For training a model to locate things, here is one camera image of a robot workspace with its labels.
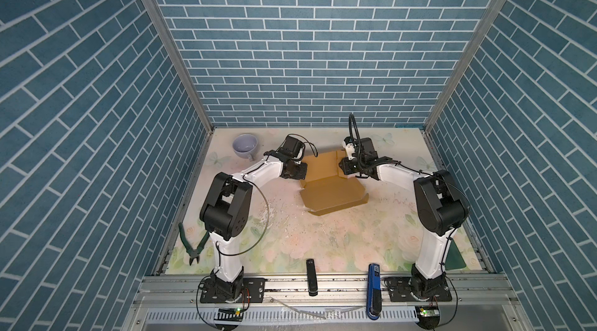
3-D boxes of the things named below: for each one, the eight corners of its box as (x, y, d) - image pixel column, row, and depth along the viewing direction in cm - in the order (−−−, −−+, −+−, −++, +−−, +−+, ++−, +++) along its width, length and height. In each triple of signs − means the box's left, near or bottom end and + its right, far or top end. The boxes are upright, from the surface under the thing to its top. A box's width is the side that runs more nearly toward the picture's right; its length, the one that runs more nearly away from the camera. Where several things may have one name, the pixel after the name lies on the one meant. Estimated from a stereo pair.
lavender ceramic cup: (232, 162, 107) (229, 154, 103) (237, 142, 116) (235, 133, 111) (255, 162, 107) (253, 154, 103) (259, 142, 116) (257, 134, 111)
